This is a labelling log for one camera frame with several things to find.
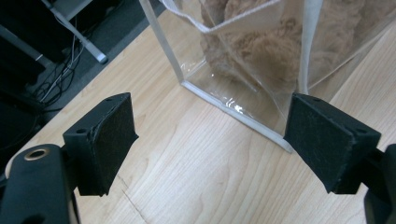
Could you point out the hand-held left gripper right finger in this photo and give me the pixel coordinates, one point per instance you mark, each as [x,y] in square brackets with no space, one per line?
[327,140]

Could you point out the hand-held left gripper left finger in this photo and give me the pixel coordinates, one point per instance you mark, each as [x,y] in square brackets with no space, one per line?
[102,143]

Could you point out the clear plastic storage bag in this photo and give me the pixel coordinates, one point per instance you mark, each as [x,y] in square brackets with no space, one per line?
[236,102]

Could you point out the brown plush teddy bear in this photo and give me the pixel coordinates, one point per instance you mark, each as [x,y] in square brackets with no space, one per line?
[264,46]

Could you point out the white metal stand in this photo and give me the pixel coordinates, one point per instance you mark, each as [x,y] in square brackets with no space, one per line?
[84,40]

